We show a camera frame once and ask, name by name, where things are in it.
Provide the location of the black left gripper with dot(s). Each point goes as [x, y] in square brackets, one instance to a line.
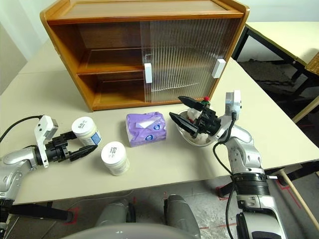
[57, 149]

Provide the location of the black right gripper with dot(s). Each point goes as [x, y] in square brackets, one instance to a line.
[209, 122]

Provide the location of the white toy with red hat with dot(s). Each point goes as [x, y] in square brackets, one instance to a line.
[193, 113]

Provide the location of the white plastic bottle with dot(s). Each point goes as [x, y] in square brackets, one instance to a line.
[114, 156]
[84, 129]

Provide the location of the purple tissue pack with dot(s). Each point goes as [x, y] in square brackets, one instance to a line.
[145, 129]

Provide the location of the ribbed glass sliding door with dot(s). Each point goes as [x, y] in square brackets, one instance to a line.
[221, 44]
[145, 44]

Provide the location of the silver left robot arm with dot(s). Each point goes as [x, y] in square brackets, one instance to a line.
[17, 159]

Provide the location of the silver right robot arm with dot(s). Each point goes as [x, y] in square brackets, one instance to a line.
[245, 154]

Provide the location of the wooden cabinet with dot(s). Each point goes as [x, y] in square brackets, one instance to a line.
[154, 10]

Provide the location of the black table leg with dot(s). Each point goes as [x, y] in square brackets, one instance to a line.
[42, 212]
[225, 191]

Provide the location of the grey rounded shape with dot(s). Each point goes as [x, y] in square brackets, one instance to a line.
[183, 214]
[112, 214]

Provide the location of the silver curved robot torso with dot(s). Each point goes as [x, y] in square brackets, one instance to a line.
[124, 231]

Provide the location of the wooden stick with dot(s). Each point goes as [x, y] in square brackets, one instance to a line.
[296, 194]

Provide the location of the wicker chair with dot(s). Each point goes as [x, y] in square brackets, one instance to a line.
[313, 63]

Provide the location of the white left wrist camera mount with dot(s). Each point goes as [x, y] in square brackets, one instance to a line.
[45, 125]

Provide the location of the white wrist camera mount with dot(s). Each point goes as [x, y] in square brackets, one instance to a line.
[234, 102]
[45, 125]

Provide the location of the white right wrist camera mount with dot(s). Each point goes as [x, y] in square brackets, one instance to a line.
[234, 102]

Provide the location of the beige table with black frame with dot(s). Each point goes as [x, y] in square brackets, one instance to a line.
[281, 37]

